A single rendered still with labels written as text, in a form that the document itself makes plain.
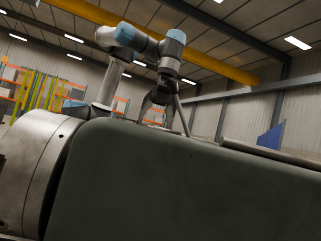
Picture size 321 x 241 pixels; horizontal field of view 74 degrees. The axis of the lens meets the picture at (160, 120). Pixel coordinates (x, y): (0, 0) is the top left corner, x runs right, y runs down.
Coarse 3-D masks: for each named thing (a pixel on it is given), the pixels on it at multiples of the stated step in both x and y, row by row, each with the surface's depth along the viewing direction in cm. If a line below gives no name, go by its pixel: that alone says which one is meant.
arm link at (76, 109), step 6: (66, 102) 110; (72, 102) 109; (78, 102) 110; (84, 102) 113; (66, 108) 109; (72, 108) 109; (78, 108) 110; (84, 108) 113; (90, 108) 116; (66, 114) 109; (72, 114) 109; (78, 114) 111; (84, 114) 112; (90, 114) 114
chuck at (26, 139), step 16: (32, 112) 52; (48, 112) 55; (16, 128) 46; (32, 128) 47; (48, 128) 49; (0, 144) 44; (16, 144) 44; (32, 144) 45; (16, 160) 43; (32, 160) 44; (0, 176) 42; (16, 176) 42; (32, 176) 43; (0, 192) 42; (16, 192) 42; (0, 208) 42; (16, 208) 42; (16, 224) 44
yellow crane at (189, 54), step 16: (32, 0) 915; (48, 0) 952; (64, 0) 961; (80, 0) 984; (96, 16) 1010; (112, 16) 1035; (144, 32) 1091; (192, 48) 1187; (208, 64) 1224; (224, 64) 1261; (240, 80) 1317; (256, 80) 1346
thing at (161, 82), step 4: (160, 76) 73; (164, 76) 74; (160, 80) 69; (164, 80) 70; (160, 84) 66; (164, 84) 66; (156, 88) 66; (160, 88) 66; (164, 88) 66; (164, 92) 66; (168, 92) 66
